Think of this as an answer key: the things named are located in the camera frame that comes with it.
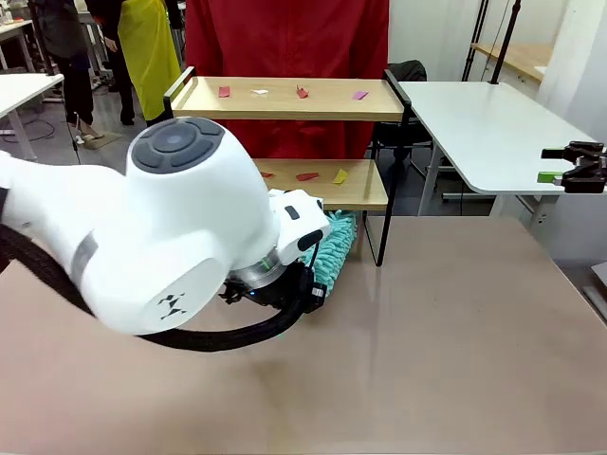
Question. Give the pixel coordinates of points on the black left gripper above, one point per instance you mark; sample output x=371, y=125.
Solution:
x=270, y=296

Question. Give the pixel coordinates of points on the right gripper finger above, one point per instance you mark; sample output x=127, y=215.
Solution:
x=588, y=180
x=588, y=151

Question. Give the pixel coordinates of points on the teal chenille duster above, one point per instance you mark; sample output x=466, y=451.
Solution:
x=336, y=237

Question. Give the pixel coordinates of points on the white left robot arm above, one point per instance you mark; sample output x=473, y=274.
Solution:
x=189, y=213

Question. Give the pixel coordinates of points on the light wooden desk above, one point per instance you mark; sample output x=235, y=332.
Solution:
x=517, y=57

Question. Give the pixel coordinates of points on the flat red paper scrap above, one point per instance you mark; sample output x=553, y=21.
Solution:
x=224, y=91
x=267, y=174

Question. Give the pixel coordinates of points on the red-orange paper scrap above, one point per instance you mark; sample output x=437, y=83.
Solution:
x=307, y=176

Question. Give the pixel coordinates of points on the black tripod stand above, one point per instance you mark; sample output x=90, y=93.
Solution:
x=505, y=42
x=476, y=38

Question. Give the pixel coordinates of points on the black office chair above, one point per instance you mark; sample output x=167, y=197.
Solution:
x=408, y=71

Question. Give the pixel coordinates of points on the crumpled red paper scrap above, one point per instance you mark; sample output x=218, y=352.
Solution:
x=302, y=93

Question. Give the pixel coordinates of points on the white paper scrap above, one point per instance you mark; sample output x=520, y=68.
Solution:
x=259, y=90

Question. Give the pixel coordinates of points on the person in red jacket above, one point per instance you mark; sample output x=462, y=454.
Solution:
x=284, y=38

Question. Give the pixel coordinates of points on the person in yellow apron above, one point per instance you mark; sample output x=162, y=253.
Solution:
x=147, y=47

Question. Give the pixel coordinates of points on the person in dark clothes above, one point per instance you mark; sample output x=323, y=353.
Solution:
x=71, y=47

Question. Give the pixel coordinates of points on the small white table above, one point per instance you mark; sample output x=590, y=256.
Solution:
x=23, y=90

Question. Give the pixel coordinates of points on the two-tier wooden black-frame shelf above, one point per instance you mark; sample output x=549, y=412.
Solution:
x=284, y=111

